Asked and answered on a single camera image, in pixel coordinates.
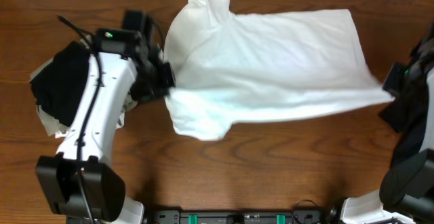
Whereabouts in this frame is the white t-shirt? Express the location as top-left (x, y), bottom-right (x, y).
top-left (164, 0), bottom-right (392, 141)

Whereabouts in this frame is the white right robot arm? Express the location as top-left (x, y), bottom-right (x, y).
top-left (329, 39), bottom-right (433, 223)

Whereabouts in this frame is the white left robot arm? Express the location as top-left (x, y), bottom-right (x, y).
top-left (36, 29), bottom-right (174, 223)

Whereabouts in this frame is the black folded garment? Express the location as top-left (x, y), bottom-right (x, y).
top-left (30, 41), bottom-right (90, 126)

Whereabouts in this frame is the white folded garment under pile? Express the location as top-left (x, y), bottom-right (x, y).
top-left (30, 58), bottom-right (138, 138)

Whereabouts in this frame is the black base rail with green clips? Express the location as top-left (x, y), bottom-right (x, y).
top-left (148, 210), bottom-right (321, 224)

